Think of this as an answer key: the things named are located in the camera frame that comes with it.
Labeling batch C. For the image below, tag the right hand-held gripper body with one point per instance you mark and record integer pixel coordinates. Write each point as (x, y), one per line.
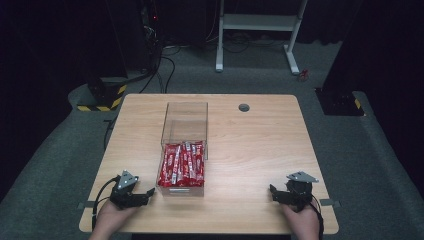
(300, 193)

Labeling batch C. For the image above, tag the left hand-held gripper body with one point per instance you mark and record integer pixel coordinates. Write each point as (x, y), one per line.
(125, 186)

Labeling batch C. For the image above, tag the person's right hand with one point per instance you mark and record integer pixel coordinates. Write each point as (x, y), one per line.
(305, 221)

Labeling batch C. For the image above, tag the person's left hand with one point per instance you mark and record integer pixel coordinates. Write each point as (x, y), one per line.
(113, 216)

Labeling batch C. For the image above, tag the grey tape strip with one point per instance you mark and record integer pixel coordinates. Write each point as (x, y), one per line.
(330, 202)
(86, 205)

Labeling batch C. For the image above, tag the clear acrylic drawer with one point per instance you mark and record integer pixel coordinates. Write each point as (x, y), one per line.
(180, 191)

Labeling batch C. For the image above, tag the pile of red stick packets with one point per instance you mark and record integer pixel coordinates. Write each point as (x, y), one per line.
(182, 165)

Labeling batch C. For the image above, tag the clear acrylic drawer case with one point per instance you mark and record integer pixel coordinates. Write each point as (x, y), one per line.
(186, 123)

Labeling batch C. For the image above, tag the black yellow striped stand base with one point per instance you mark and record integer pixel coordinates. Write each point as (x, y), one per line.
(106, 96)

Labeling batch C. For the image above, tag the black stand base yellow mark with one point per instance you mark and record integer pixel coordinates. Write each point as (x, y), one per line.
(340, 101)

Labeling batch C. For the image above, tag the small red floor object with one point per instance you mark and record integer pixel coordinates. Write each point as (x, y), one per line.
(303, 75)

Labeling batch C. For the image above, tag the white metal stand frame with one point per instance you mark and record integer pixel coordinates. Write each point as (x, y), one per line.
(258, 22)

